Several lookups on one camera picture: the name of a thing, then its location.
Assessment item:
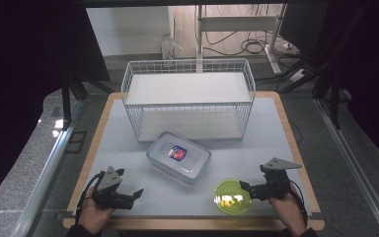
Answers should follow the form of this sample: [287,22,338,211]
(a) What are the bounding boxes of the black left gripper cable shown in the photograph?
[74,172,105,227]

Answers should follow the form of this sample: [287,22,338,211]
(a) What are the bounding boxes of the aluminium rail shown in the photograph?
[313,98,379,237]
[11,100,85,237]

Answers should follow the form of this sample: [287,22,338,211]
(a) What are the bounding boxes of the black floor frame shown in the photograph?
[64,130,89,154]

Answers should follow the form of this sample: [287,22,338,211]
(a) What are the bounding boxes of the clear plastic bottle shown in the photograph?
[160,33,185,62]

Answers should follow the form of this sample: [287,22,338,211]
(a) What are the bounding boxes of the grey table mat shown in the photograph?
[73,97,307,219]

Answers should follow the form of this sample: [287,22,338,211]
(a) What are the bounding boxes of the white wire shelf rack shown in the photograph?
[120,58,257,143]

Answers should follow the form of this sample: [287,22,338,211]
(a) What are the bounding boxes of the black floor cables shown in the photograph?
[203,30,302,57]

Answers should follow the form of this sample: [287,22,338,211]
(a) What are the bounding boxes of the green plastic bowl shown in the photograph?
[213,178,254,215]

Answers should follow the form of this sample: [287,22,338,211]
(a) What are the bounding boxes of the black curtain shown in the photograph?
[0,0,112,212]
[322,0,379,166]

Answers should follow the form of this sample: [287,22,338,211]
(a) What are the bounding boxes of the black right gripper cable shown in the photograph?
[289,180,310,227]

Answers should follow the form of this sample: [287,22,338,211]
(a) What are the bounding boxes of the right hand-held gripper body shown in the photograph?
[252,157,303,201]

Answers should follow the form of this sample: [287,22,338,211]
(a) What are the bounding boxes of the black metal stand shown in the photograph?
[60,67,114,131]
[280,60,343,130]

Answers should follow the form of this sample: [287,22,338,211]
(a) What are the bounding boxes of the person's right hand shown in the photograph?
[268,186,305,236]

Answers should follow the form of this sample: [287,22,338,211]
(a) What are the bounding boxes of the white desk frame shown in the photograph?
[195,4,287,75]

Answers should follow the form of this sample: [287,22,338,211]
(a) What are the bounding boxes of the person's left hand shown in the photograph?
[78,187,116,235]

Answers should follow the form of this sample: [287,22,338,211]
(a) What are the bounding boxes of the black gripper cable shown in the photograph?
[289,180,310,227]
[74,172,105,227]

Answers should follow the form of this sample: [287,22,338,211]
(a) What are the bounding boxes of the clear plastic food container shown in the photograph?
[145,130,212,186]

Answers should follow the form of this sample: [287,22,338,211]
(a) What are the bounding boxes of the white power strip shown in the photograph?
[289,68,309,83]

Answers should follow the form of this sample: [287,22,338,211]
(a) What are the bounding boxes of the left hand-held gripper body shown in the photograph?
[92,166,136,211]

